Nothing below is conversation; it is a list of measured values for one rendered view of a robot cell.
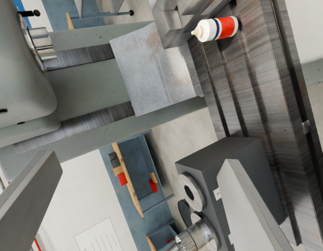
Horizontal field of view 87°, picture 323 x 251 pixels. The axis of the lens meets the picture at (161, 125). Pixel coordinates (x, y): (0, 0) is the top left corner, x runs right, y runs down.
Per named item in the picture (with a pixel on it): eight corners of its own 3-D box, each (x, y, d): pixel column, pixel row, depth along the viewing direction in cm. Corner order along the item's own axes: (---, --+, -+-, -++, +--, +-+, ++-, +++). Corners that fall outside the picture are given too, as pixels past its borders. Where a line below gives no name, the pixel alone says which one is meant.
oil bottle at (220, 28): (235, 11, 36) (194, 16, 32) (241, 30, 36) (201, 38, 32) (221, 23, 40) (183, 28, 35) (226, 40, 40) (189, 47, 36)
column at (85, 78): (271, 3, 108) (-63, 37, 49) (290, 75, 113) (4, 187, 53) (217, 42, 155) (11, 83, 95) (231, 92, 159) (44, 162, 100)
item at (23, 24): (14, -1, 23) (6, -1, 23) (39, 61, 24) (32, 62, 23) (33, 33, 31) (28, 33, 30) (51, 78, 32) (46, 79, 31)
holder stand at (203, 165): (262, 136, 41) (195, 173, 33) (287, 219, 42) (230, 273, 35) (224, 136, 52) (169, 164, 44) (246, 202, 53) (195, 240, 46)
